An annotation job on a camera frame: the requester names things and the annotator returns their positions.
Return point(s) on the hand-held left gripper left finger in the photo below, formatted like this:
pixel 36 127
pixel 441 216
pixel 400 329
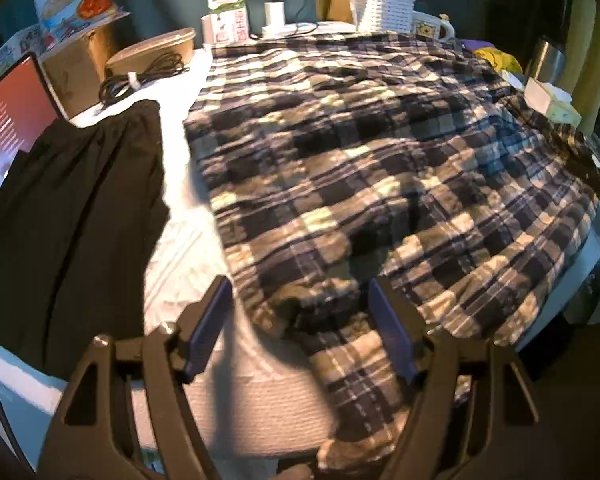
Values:
pixel 207 330

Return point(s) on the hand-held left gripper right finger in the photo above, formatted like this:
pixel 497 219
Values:
pixel 392 330

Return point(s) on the plaid flannel shirt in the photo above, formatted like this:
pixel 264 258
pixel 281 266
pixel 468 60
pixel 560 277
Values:
pixel 355 160

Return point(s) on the black garment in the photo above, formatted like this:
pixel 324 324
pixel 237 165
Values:
pixel 70 220

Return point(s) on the tissue box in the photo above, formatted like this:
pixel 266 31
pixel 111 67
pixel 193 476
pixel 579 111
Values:
pixel 550 102

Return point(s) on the cardboard box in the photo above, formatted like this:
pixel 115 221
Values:
pixel 75 70

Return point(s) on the brown lidded container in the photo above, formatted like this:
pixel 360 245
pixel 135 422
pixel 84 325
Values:
pixel 170 40

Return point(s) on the yellow cloth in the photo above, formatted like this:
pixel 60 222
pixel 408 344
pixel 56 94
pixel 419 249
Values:
pixel 500 57

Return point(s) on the purple cloth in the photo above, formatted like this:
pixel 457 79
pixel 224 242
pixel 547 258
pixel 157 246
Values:
pixel 472 44

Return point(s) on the printed mug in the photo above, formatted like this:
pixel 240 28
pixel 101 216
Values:
pixel 427 27

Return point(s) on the green white printed carton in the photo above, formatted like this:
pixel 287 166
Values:
pixel 227 22

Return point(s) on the metal tumbler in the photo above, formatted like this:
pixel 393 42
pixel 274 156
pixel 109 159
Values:
pixel 547 62

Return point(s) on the white power strip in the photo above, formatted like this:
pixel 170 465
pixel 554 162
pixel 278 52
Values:
pixel 300 29

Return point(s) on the white woven basket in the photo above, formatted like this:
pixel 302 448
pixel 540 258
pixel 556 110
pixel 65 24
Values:
pixel 385 12

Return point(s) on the white charger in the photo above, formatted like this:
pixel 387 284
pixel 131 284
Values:
pixel 274 15

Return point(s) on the printed paper box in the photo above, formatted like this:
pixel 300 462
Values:
pixel 15 45

